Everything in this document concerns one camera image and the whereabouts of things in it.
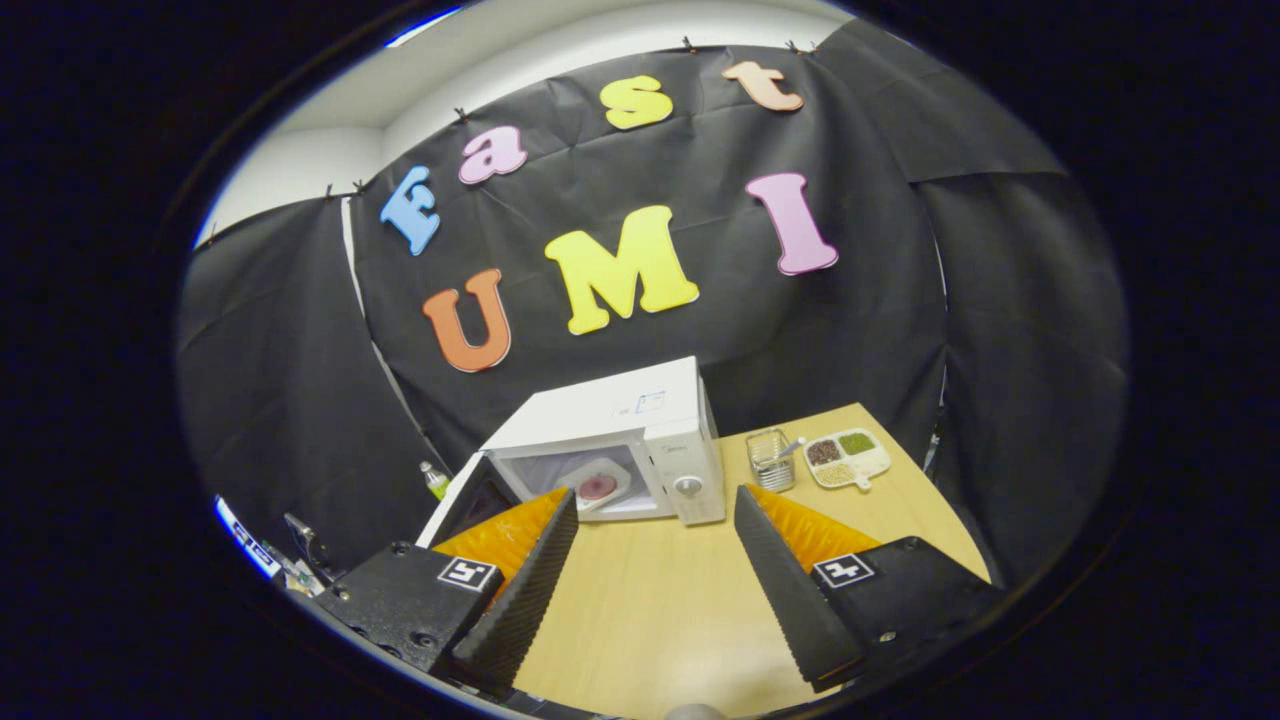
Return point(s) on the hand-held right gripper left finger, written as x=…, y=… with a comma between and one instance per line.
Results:
x=525, y=600

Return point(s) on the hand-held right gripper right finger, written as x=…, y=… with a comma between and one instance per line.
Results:
x=790, y=600

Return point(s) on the pink round food slice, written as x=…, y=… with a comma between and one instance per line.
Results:
x=598, y=487

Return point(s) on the white square plate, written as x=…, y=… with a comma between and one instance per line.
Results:
x=603, y=466

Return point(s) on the white microwave oven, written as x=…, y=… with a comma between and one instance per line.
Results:
x=600, y=410

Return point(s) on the green label drink bottle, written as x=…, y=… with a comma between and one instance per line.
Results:
x=436, y=485

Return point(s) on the white divided grain dish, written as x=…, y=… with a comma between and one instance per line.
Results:
x=850, y=467

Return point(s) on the metal spoon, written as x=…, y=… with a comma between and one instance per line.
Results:
x=795, y=445

